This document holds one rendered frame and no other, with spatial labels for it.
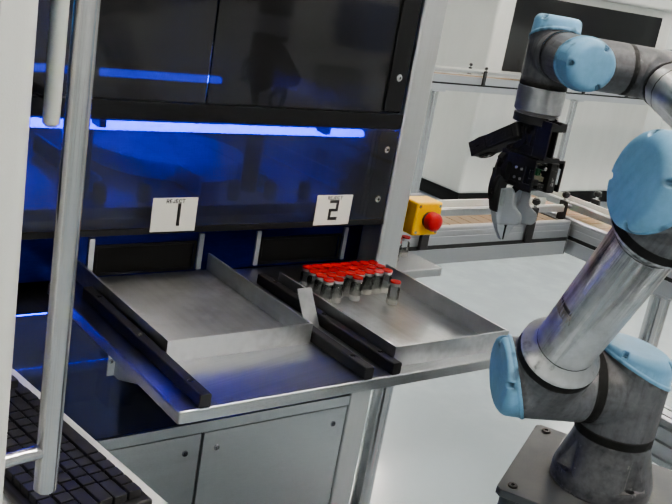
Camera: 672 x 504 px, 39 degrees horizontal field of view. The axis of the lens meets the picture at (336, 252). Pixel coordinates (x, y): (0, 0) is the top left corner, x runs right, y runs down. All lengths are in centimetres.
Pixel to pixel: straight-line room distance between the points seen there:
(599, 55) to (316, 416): 99
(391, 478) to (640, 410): 165
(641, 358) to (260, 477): 90
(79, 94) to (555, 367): 72
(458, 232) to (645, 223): 120
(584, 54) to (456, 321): 60
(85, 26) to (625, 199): 59
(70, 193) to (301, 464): 121
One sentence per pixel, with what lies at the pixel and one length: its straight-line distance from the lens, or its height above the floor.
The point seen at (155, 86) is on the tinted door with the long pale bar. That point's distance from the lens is 157.
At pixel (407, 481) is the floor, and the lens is 299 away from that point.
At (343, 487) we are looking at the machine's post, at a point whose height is 37.
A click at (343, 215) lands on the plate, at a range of 183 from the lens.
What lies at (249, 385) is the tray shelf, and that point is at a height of 88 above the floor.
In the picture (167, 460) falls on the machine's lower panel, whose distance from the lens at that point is 185.
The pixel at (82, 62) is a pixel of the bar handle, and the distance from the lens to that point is 93.
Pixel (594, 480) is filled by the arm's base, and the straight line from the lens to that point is 146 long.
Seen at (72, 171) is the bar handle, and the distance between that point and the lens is 95.
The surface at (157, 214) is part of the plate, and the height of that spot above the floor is 102.
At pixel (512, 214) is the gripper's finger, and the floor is 114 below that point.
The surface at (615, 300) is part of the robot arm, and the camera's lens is 119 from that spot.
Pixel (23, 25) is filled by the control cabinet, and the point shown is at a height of 138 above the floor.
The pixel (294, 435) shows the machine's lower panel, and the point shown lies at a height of 53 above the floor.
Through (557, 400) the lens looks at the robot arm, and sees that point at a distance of 135.
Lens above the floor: 148
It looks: 17 degrees down
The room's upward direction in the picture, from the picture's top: 10 degrees clockwise
